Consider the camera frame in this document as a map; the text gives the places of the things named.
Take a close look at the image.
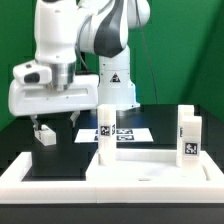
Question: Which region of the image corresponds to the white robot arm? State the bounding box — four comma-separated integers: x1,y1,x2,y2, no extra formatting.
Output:
8,0,150,119

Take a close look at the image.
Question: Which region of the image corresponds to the white desk tabletop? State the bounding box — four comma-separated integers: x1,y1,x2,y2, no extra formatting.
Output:
86,148,224,181

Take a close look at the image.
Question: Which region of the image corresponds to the white U-shaped fence frame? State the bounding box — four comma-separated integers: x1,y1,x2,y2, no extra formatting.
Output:
0,152,224,204

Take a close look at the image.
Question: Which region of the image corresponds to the marker tag sheet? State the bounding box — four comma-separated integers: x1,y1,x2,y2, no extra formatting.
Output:
75,128,153,143

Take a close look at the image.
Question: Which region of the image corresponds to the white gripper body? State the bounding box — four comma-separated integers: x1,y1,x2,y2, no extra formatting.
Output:
8,60,99,116

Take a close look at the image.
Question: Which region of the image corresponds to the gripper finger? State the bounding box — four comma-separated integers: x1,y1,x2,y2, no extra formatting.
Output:
70,111,80,127
30,115,41,131

